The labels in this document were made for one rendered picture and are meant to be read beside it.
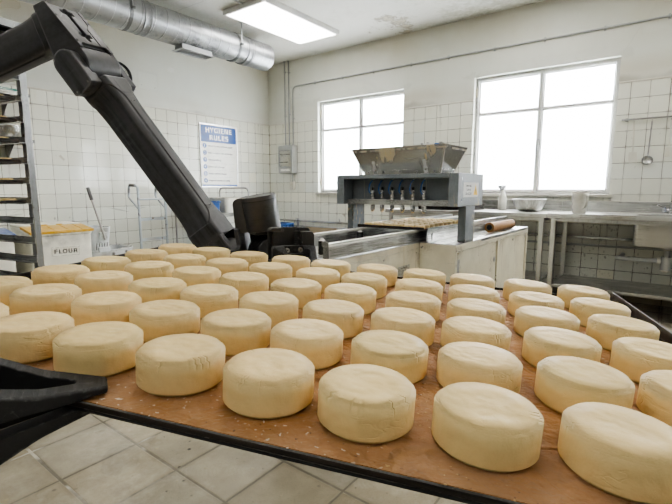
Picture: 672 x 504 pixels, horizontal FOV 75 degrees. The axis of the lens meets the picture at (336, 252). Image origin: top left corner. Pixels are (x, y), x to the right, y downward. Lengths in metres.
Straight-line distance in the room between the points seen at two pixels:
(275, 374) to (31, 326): 0.17
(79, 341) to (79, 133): 5.38
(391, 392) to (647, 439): 0.11
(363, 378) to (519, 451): 0.08
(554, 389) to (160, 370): 0.22
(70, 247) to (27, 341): 4.55
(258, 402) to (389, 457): 0.07
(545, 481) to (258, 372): 0.14
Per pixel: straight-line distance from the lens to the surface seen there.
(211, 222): 0.75
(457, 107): 5.57
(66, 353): 0.30
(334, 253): 1.67
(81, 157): 5.64
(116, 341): 0.30
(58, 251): 4.85
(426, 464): 0.22
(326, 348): 0.29
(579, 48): 5.34
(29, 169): 2.44
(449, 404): 0.23
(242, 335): 0.31
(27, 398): 0.26
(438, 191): 2.28
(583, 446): 0.23
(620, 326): 0.42
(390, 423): 0.22
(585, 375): 0.30
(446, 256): 2.19
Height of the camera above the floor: 1.10
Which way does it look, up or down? 8 degrees down
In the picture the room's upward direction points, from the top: straight up
